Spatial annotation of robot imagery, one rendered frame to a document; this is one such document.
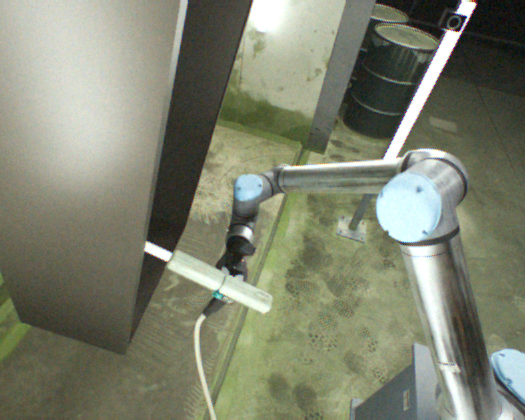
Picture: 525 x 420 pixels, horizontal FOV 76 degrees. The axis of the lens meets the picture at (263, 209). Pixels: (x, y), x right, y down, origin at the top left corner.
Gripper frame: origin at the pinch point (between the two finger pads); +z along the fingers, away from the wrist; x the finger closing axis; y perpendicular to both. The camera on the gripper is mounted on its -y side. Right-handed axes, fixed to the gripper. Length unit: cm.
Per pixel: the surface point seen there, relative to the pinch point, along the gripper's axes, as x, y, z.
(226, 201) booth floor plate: -10, 79, -117
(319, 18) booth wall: -4, -29, -205
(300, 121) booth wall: -39, 41, -206
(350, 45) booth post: -32, -28, -202
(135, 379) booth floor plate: 1, 86, 3
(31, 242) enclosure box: 47.5, -1.1, 9.4
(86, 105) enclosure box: 43, -45, 11
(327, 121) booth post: -56, 27, -203
